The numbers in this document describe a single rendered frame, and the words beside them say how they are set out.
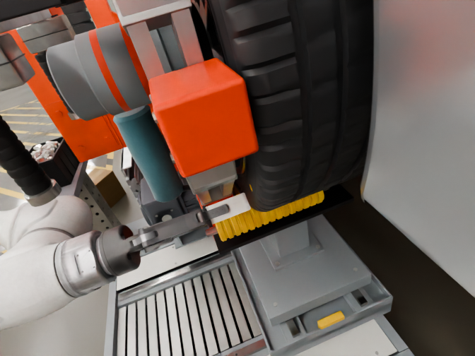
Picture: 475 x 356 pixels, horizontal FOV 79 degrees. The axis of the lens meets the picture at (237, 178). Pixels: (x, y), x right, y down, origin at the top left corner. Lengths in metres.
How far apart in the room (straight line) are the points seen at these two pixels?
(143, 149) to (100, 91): 0.24
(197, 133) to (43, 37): 0.55
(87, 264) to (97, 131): 0.68
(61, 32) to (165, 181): 0.39
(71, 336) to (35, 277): 0.88
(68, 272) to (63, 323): 0.95
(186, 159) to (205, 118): 0.04
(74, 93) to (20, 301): 0.31
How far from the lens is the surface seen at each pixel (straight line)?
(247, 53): 0.27
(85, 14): 9.05
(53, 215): 0.63
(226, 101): 0.23
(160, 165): 0.75
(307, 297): 0.84
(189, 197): 1.03
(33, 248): 0.54
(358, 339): 0.96
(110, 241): 0.48
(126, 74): 0.52
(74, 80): 0.54
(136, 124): 0.70
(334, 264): 0.89
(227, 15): 0.28
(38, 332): 1.49
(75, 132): 1.10
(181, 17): 0.31
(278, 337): 0.89
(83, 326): 1.37
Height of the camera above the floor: 0.95
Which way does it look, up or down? 36 degrees down
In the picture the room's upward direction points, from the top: 16 degrees counter-clockwise
